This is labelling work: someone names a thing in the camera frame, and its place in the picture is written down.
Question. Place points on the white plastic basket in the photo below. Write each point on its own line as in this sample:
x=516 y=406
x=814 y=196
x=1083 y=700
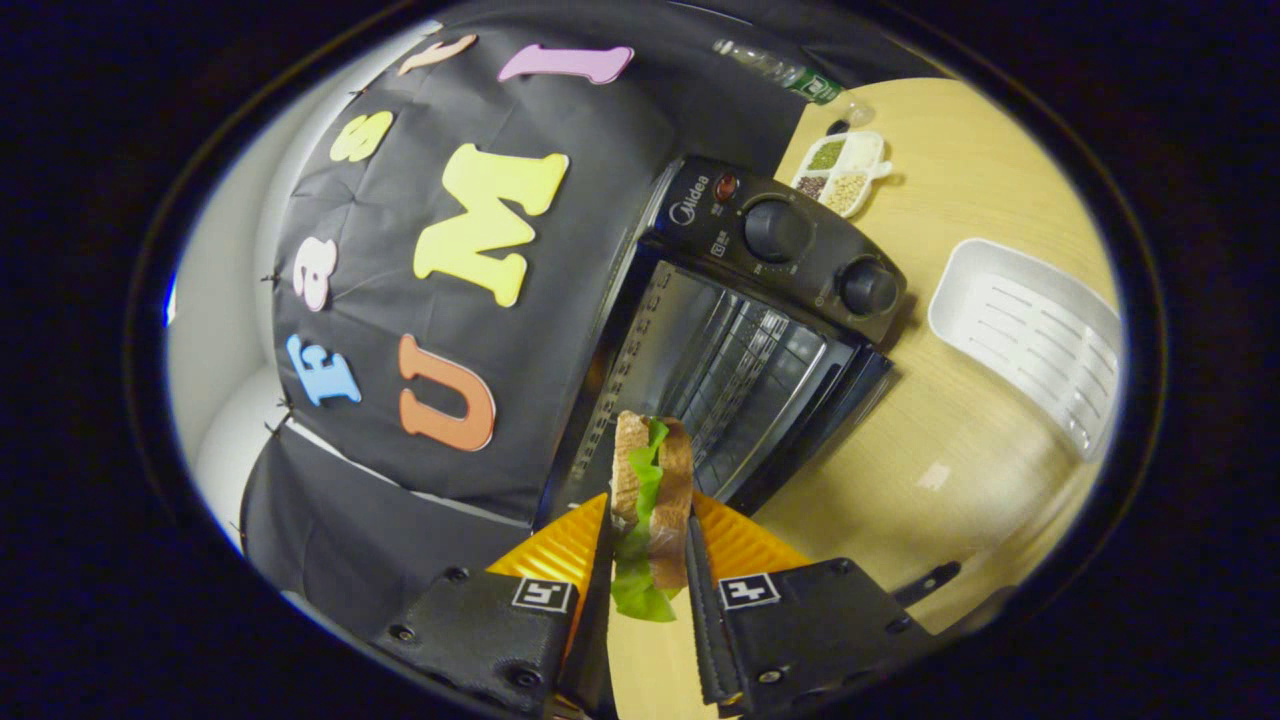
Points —
x=1030 y=340

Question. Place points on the black electric oven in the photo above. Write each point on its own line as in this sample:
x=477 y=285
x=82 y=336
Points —
x=800 y=250

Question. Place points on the lettuce sandwich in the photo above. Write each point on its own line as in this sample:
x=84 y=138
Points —
x=655 y=500

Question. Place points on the white divided grain dish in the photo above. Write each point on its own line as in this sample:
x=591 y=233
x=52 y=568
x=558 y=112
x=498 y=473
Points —
x=840 y=172

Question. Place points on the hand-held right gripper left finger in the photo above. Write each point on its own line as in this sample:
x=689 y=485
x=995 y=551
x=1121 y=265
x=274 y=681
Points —
x=500 y=630

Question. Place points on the black backdrop cloth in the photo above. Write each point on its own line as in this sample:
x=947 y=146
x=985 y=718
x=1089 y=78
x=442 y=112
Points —
x=600 y=180

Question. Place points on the clear plastic water bottle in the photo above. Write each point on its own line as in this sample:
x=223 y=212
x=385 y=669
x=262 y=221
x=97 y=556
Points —
x=800 y=78

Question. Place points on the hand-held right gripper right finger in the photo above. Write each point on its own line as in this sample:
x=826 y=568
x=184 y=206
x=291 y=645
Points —
x=800 y=620

